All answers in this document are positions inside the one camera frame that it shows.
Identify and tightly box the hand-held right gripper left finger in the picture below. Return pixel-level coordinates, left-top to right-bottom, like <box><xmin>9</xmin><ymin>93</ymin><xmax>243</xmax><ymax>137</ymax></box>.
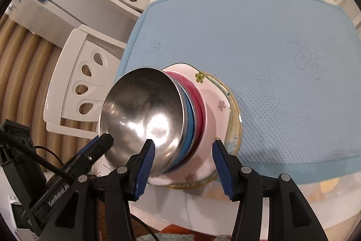
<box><xmin>39</xmin><ymin>139</ymin><xmax>156</xmax><ymax>241</ymax></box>

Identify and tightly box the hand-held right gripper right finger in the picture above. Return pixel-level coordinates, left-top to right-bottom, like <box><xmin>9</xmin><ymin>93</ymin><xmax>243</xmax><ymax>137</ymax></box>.
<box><xmin>212</xmin><ymin>139</ymin><xmax>329</xmax><ymax>241</ymax></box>

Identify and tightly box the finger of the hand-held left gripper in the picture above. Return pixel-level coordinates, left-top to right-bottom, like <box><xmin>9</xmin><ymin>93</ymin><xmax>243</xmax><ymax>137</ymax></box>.
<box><xmin>63</xmin><ymin>133</ymin><xmax>114</xmax><ymax>176</ymax></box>

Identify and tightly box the clear glass plate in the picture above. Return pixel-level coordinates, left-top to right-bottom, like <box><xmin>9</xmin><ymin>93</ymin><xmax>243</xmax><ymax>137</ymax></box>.
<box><xmin>166</xmin><ymin>70</ymin><xmax>243</xmax><ymax>190</ymax></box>

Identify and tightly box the blue steel-lined bowl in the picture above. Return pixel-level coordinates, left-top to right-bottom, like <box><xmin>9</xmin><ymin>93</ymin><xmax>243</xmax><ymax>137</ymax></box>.
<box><xmin>99</xmin><ymin>67</ymin><xmax>196</xmax><ymax>175</ymax></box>

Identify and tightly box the white floral square plate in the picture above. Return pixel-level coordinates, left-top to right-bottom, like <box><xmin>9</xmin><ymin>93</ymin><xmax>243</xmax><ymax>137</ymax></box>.
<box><xmin>147</xmin><ymin>63</ymin><xmax>236</xmax><ymax>188</ymax></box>

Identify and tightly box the red steel-lined bowl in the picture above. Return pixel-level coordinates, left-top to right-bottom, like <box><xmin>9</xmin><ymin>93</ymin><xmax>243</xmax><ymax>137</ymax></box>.
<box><xmin>166</xmin><ymin>71</ymin><xmax>208</xmax><ymax>166</ymax></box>

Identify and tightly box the pink speckled bowl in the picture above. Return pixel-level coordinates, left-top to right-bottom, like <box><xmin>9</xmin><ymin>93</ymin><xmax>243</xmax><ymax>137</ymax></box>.
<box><xmin>162</xmin><ymin>63</ymin><xmax>211</xmax><ymax>174</ymax></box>

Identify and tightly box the light blue table mat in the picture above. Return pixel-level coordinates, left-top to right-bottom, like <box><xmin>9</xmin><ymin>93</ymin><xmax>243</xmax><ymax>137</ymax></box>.
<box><xmin>114</xmin><ymin>0</ymin><xmax>361</xmax><ymax>185</ymax></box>

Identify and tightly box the thick black cable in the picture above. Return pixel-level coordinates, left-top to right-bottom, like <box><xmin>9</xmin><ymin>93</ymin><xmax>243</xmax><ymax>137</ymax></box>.
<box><xmin>0</xmin><ymin>129</ymin><xmax>71</xmax><ymax>177</ymax></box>

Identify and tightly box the thin black cable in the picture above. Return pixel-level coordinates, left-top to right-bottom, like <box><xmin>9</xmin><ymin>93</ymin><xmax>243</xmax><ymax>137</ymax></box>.
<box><xmin>34</xmin><ymin>146</ymin><xmax>66</xmax><ymax>166</ymax></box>
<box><xmin>130</xmin><ymin>214</ymin><xmax>160</xmax><ymax>241</ymax></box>

